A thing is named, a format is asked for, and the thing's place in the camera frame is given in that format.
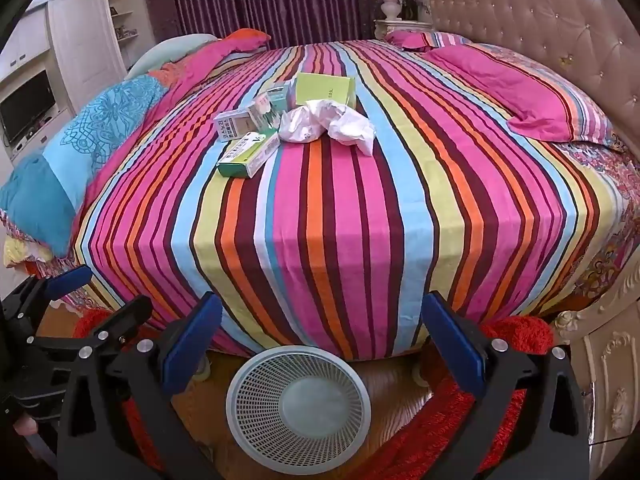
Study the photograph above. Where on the white paper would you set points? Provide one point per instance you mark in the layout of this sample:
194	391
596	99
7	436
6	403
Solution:
325	125

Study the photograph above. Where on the small white printed box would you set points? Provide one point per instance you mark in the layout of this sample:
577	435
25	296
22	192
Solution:
261	111

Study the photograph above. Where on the lime green cardboard box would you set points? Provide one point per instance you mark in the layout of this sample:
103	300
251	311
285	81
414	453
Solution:
325	90

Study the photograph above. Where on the light green pillow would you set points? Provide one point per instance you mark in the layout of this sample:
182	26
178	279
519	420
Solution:
165	52

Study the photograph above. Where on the purple curtain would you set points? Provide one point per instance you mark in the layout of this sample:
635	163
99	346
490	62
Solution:
270	0

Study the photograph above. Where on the grey plastic mesh basket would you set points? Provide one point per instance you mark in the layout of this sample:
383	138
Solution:
300	410

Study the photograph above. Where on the tufted beige headboard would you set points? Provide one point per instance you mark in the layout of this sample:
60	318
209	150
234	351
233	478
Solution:
540	5

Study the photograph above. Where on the white and green medicine box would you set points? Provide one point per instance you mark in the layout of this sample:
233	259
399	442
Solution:
247	154

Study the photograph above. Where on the red shaggy rug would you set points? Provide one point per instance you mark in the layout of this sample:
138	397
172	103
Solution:
430	430

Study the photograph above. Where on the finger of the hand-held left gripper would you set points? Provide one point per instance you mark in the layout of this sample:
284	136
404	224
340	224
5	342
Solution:
70	278
125	312

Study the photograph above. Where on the white wardrobe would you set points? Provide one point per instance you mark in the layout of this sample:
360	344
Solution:
75	40

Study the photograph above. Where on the striped bed sheet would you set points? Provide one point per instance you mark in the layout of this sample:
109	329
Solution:
350	235

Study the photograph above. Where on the person's left hand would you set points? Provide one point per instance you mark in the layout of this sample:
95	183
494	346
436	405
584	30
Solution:
25	428

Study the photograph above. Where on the beige and white box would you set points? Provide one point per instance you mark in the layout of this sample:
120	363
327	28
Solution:
234	126

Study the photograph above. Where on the pink and orange quilt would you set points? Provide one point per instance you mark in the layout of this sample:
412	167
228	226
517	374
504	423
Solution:
225	50

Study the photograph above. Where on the cream nightstand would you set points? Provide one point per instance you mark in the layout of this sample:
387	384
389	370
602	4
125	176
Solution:
402	27

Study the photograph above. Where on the black television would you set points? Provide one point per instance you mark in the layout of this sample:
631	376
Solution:
27	105

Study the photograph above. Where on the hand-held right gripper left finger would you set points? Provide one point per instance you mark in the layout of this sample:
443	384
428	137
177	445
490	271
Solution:
192	340

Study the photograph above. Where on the floral patterned bed cover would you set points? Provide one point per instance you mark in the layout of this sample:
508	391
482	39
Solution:
610	210

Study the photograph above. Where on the white vase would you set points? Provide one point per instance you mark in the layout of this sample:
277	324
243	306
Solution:
391	10

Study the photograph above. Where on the cream carved bed frame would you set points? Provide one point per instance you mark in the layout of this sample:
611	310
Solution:
610	385

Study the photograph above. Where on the large pink pillow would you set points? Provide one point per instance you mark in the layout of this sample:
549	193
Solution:
510	90

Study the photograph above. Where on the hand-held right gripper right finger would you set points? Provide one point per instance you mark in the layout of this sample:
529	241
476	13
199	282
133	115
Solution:
452	340

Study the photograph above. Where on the blue patterned quilt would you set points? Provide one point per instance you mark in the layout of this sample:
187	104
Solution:
75	150

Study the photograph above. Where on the small pink pillow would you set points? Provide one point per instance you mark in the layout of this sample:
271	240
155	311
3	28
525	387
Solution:
415	40

